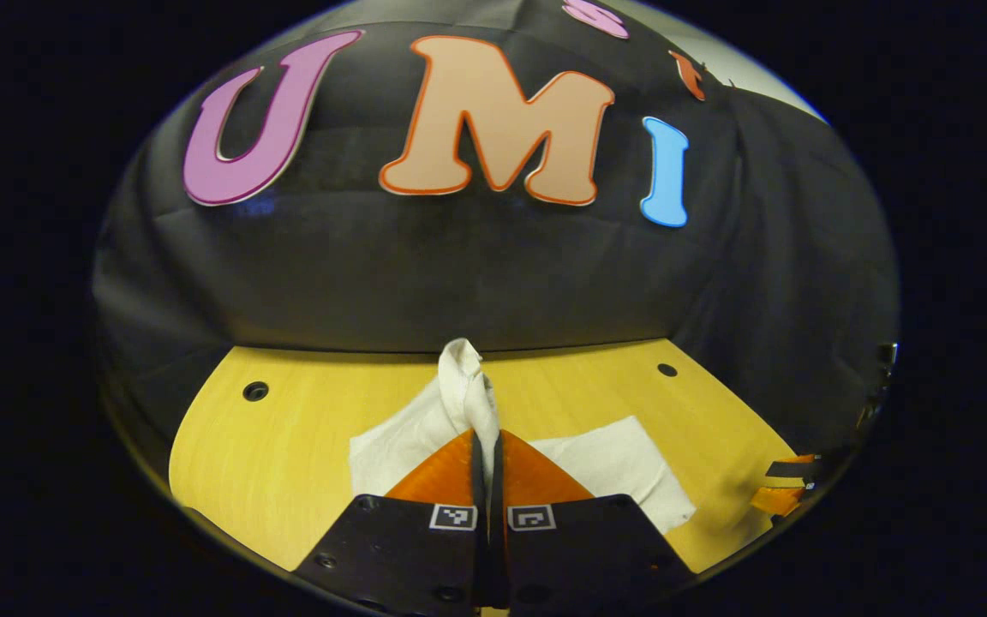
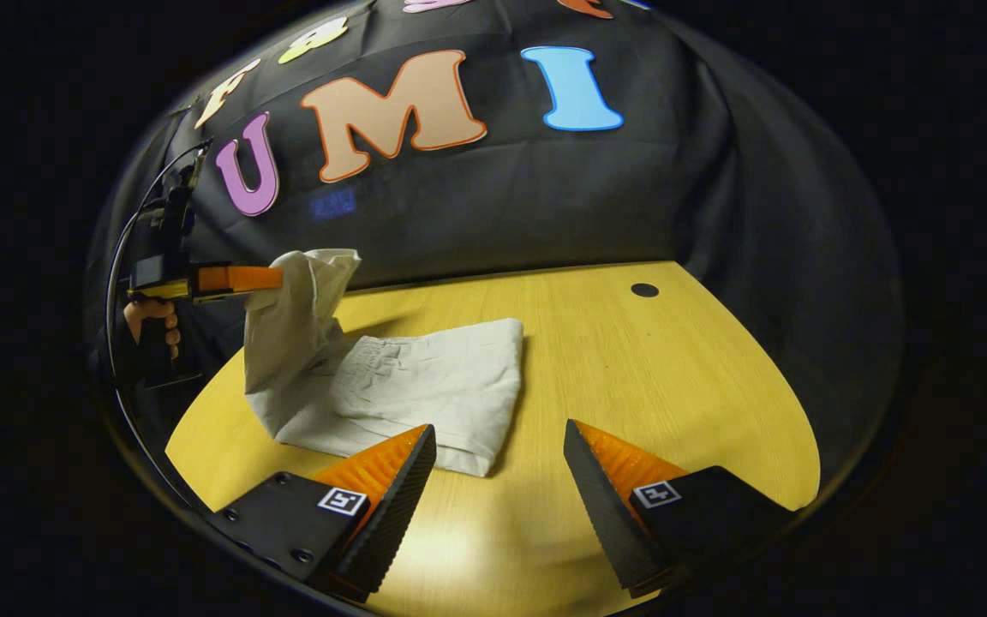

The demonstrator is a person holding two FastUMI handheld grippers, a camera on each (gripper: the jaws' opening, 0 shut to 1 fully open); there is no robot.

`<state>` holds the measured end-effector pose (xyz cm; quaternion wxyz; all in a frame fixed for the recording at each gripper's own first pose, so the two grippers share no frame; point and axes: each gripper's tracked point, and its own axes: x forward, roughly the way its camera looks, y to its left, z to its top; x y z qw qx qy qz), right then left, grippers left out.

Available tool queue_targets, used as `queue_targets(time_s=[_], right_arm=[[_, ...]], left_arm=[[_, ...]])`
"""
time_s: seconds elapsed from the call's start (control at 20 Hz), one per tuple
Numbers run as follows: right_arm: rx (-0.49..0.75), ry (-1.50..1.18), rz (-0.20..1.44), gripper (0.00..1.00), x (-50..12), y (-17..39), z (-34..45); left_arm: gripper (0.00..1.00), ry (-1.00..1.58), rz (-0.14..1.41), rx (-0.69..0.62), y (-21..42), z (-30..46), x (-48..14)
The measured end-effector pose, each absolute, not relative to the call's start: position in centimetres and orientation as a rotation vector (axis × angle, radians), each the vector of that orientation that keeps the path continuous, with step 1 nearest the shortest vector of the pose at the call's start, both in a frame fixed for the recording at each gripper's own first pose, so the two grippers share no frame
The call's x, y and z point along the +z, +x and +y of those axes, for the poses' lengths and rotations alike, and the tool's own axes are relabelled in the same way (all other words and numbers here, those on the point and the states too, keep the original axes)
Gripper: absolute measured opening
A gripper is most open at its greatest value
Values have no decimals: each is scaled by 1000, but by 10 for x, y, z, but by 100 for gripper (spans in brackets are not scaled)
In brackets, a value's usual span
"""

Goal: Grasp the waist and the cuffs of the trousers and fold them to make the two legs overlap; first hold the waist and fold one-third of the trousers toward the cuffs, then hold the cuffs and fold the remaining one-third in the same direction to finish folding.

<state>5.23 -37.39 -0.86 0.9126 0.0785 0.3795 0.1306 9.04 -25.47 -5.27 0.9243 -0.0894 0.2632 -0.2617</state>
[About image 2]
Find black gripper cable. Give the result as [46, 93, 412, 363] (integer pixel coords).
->
[104, 140, 213, 515]

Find white jeans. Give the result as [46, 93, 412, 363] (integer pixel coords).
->
[242, 249, 527, 479]

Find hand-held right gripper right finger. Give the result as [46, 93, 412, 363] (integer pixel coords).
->
[563, 418, 800, 599]

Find black backdrop cloth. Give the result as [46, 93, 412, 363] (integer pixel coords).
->
[87, 0, 906, 481]

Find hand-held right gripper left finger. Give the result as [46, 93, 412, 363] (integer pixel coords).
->
[205, 422, 438, 603]

